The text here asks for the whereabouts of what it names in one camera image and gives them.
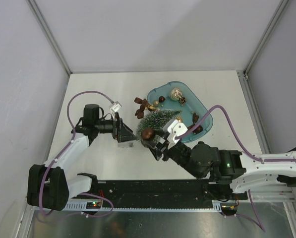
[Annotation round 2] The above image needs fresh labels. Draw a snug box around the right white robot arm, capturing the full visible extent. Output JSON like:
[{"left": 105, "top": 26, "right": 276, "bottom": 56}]
[{"left": 141, "top": 134, "right": 296, "bottom": 199}]

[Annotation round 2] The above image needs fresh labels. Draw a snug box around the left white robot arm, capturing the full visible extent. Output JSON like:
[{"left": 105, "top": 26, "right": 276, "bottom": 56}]
[{"left": 27, "top": 104, "right": 136, "bottom": 211}]

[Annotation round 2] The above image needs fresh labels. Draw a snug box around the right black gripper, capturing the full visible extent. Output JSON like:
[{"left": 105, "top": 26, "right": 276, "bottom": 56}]
[{"left": 144, "top": 129, "right": 202, "bottom": 179}]

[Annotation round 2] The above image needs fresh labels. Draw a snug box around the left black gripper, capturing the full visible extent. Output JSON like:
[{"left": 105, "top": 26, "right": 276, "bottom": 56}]
[{"left": 94, "top": 112, "right": 136, "bottom": 142}]

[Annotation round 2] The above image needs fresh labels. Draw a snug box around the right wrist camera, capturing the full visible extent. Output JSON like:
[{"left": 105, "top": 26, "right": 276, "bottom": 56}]
[{"left": 162, "top": 119, "right": 187, "bottom": 149}]

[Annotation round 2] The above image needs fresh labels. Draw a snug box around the large silver gold bauble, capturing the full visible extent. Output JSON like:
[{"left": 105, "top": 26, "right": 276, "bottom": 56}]
[{"left": 170, "top": 88, "right": 182, "bottom": 101}]

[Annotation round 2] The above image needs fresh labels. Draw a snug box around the grey slotted cable duct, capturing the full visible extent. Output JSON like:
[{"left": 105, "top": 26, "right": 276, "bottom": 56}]
[{"left": 33, "top": 199, "right": 224, "bottom": 214}]

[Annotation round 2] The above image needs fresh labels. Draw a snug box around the brown ribbon bow garland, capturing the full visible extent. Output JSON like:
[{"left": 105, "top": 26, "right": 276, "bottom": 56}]
[{"left": 134, "top": 97, "right": 159, "bottom": 119}]

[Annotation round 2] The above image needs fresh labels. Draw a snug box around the small dark red bauble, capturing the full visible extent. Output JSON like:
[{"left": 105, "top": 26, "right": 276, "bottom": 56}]
[{"left": 158, "top": 96, "right": 165, "bottom": 103}]

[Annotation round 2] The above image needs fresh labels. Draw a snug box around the brown matte bauble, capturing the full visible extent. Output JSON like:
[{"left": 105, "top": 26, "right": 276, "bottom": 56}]
[{"left": 141, "top": 128, "right": 156, "bottom": 141}]

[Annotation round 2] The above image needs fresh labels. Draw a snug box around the clear battery box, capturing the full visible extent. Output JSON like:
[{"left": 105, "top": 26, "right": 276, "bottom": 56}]
[{"left": 118, "top": 141, "right": 134, "bottom": 148}]

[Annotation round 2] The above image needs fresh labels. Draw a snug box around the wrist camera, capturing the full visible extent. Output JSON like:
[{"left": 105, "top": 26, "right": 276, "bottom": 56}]
[
  {"left": 162, "top": 119, "right": 187, "bottom": 149},
  {"left": 109, "top": 101, "right": 122, "bottom": 119}
]

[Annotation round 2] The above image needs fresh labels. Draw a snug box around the small green christmas tree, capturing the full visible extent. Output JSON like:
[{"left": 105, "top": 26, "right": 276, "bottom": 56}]
[{"left": 135, "top": 109, "right": 181, "bottom": 148}]

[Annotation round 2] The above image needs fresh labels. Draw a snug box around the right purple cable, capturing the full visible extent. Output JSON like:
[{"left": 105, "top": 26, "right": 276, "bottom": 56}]
[{"left": 176, "top": 105, "right": 296, "bottom": 233}]

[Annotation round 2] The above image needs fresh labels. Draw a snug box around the brown ribbon bow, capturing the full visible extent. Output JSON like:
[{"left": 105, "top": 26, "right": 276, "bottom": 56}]
[{"left": 192, "top": 113, "right": 199, "bottom": 124}]

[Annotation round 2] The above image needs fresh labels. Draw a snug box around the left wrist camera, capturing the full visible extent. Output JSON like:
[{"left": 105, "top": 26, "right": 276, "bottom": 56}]
[{"left": 109, "top": 101, "right": 122, "bottom": 119}]

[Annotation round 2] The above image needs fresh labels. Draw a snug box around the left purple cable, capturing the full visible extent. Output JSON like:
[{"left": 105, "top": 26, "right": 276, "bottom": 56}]
[{"left": 38, "top": 91, "right": 115, "bottom": 219}]

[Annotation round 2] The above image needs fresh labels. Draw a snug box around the purple cable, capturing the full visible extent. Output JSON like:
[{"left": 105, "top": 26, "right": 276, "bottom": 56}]
[
  {"left": 38, "top": 91, "right": 115, "bottom": 219},
  {"left": 176, "top": 105, "right": 296, "bottom": 233}
]

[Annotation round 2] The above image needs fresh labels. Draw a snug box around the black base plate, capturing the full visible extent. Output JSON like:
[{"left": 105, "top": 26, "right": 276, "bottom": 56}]
[{"left": 87, "top": 179, "right": 248, "bottom": 209}]

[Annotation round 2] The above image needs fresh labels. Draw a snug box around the teal plastic tray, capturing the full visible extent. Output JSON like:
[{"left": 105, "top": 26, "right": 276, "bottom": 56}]
[{"left": 146, "top": 81, "right": 213, "bottom": 143}]

